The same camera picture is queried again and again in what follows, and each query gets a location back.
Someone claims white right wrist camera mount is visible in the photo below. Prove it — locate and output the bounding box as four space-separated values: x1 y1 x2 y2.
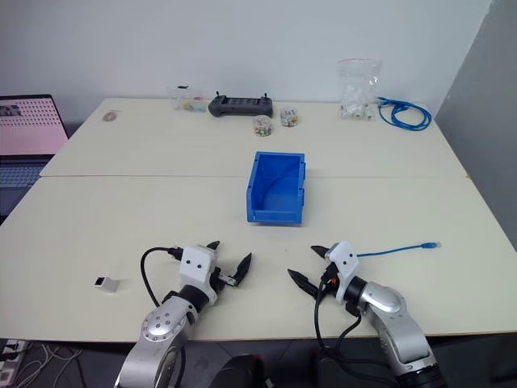
326 241 361 304

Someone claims clear zip bag of connectors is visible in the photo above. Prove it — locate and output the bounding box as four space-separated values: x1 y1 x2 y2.
338 57 383 121

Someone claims straight blue Ethernet cable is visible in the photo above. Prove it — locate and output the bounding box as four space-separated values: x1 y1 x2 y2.
356 240 443 258

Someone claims white floor cable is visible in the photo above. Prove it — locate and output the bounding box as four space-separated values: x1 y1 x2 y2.
15 342 83 386

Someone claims blue plastic storage bin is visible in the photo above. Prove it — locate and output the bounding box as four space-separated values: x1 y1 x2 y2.
246 150 310 226

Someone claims dark rounded shape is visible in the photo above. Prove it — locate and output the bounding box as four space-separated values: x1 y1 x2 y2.
309 347 364 388
208 353 267 388

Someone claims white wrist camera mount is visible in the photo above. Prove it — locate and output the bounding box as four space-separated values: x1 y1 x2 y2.
179 245 221 302
326 241 361 304

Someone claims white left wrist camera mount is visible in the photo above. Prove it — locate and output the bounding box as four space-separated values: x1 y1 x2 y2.
179 245 221 302

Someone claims clear box of coloured bits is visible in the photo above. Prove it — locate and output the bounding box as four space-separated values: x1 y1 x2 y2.
168 84 208 114

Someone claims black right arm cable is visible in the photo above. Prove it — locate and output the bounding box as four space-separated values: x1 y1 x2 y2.
313 277 364 388

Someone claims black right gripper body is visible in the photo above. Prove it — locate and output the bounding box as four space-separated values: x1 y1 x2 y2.
319 261 340 298

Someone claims clear jar of coloured beads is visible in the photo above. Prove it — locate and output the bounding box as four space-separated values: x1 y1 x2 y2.
252 115 273 139
279 108 300 129

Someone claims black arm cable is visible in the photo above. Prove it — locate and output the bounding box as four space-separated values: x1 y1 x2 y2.
313 277 364 388
140 244 183 309

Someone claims small white connector block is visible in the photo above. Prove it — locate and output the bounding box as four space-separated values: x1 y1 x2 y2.
91 275 121 296

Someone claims open laptop with pink screen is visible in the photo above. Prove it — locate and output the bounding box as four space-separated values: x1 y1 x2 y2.
0 94 70 216

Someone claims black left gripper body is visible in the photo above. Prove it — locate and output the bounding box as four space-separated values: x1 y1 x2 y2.
212 265 237 293

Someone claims dark grey handheld controller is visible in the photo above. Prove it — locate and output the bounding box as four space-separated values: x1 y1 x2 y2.
208 91 275 120

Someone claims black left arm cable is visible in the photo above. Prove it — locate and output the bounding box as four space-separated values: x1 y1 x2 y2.
140 244 183 309

